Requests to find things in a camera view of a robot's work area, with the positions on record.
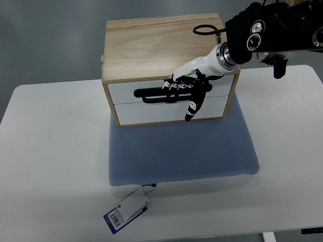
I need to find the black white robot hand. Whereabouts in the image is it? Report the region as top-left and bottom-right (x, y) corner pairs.
(163, 42), (238, 122)

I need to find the black drawer handle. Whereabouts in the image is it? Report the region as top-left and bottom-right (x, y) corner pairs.
(133, 83), (213, 104)

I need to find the white drawer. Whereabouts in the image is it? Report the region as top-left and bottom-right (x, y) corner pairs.
(115, 96), (228, 126)
(108, 74), (235, 104)

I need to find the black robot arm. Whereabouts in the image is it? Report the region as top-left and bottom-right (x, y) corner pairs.
(225, 1), (322, 79)

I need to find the wooden drawer cabinet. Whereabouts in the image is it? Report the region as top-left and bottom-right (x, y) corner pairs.
(100, 13), (241, 128)

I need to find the blue grey cushion mat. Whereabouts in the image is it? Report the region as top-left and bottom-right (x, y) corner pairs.
(108, 97), (260, 186)

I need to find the white blue price tag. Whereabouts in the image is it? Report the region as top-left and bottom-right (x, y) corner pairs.
(103, 188), (150, 234)

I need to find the white table leg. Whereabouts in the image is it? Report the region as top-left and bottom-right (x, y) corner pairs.
(262, 232), (277, 242)

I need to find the black table controller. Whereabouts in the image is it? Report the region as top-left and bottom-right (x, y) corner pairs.
(301, 227), (323, 234)

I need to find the black cable loop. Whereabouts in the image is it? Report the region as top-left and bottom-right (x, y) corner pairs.
(192, 24), (227, 44)

